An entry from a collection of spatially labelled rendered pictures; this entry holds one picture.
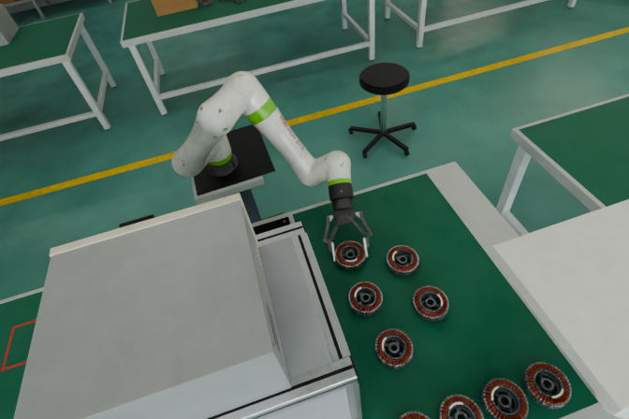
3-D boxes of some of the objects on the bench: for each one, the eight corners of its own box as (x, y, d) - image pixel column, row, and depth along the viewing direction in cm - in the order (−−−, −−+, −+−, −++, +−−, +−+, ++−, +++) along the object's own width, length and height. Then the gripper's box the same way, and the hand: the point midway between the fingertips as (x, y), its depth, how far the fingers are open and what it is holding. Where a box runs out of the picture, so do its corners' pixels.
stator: (333, 248, 145) (332, 242, 142) (362, 243, 145) (362, 238, 142) (337, 273, 137) (336, 267, 135) (368, 268, 137) (368, 264, 134)
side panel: (321, 328, 124) (310, 279, 101) (330, 325, 125) (320, 275, 102) (352, 423, 105) (345, 387, 82) (362, 419, 106) (358, 382, 82)
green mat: (292, 214, 159) (292, 214, 159) (426, 173, 167) (426, 173, 166) (387, 489, 95) (387, 489, 94) (598, 402, 102) (598, 402, 102)
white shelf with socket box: (460, 328, 119) (492, 245, 87) (563, 290, 124) (631, 197, 91) (536, 458, 96) (621, 411, 63) (661, 405, 100) (800, 336, 67)
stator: (415, 338, 119) (416, 333, 116) (409, 375, 112) (410, 370, 109) (379, 328, 122) (379, 324, 119) (372, 364, 115) (372, 359, 112)
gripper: (372, 197, 148) (381, 255, 143) (312, 206, 149) (319, 264, 144) (373, 194, 141) (384, 254, 136) (311, 202, 142) (318, 263, 136)
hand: (350, 253), depth 140 cm, fingers closed on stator, 11 cm apart
